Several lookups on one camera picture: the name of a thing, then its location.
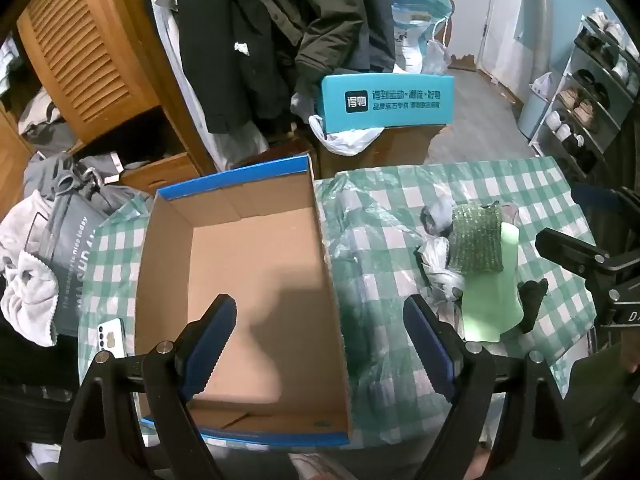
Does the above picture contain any blue-rimmed cardboard shoe box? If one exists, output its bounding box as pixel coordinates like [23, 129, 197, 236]
[134, 155, 355, 448]

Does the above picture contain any wooden louvered cabinet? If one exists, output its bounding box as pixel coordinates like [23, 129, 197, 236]
[15, 0, 218, 196]

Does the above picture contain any blue plastic bag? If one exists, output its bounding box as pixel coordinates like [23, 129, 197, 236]
[387, 0, 453, 76]

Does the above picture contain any white smartphone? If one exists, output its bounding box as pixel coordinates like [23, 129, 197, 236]
[97, 317, 126, 358]

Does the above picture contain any dark olive jacket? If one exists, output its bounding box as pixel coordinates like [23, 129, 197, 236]
[250, 0, 397, 126]

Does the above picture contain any white striped crumpled sock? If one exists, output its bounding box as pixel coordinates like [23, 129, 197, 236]
[415, 236, 468, 303]

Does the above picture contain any shoe rack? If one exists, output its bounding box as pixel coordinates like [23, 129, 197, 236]
[530, 7, 640, 171]

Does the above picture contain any grey hoodie pile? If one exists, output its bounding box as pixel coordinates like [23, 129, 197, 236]
[22, 152, 151, 216]

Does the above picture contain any black sock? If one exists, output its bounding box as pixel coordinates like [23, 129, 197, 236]
[517, 280, 549, 333]

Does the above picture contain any black jacket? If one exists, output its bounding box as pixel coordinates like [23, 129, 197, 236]
[176, 0, 301, 135]

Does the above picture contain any white fluffy towel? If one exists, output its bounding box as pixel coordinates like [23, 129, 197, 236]
[0, 192, 63, 348]

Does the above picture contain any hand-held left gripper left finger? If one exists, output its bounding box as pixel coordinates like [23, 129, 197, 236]
[60, 292, 237, 480]

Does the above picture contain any green checkered tablecloth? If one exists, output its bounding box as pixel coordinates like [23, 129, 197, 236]
[77, 156, 598, 448]

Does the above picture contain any grey printed tote bag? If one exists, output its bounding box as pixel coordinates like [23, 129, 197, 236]
[37, 195, 108, 338]

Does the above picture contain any clear plastic bag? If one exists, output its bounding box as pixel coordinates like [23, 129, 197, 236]
[421, 39, 451, 76]

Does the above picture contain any white plastic bag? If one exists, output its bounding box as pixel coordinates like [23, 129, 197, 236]
[308, 114, 386, 157]

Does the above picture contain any brown cardboard box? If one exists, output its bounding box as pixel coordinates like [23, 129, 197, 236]
[315, 122, 446, 178]

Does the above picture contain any group of shoes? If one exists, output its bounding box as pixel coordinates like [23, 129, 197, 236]
[545, 7, 640, 161]

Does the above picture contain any teal printed box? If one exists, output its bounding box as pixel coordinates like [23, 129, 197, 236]
[320, 74, 456, 133]

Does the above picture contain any light blue trash bin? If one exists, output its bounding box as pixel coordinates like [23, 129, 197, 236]
[517, 82, 553, 138]

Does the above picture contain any grey sock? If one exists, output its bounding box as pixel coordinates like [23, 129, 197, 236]
[421, 199, 456, 237]

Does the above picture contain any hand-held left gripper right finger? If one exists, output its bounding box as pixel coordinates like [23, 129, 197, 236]
[402, 294, 583, 480]

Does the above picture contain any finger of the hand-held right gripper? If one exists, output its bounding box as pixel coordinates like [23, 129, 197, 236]
[535, 227, 621, 281]
[570, 182, 640, 231]

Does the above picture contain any dark green knitted cloth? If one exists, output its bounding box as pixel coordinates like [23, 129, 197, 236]
[446, 202, 505, 276]

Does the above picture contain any light green cloth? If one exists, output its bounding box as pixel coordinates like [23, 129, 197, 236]
[460, 222, 525, 343]

